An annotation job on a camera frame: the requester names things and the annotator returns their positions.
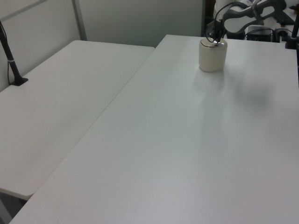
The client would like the black camera stand pole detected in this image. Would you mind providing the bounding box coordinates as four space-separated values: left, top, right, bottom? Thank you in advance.
284 13 299 50
0 20 29 86

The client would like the grey control box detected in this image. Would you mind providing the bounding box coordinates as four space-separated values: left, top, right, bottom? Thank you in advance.
245 25 274 42

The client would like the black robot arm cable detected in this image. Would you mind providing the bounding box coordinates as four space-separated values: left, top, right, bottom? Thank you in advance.
214 1 234 23

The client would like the cream trash bin with lid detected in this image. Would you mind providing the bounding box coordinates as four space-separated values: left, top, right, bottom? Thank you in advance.
199 38 228 72

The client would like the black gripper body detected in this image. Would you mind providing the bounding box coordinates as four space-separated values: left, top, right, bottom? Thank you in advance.
206 19 225 38

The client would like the grey aluminium frame post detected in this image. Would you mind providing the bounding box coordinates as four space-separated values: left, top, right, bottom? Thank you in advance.
71 0 88 42

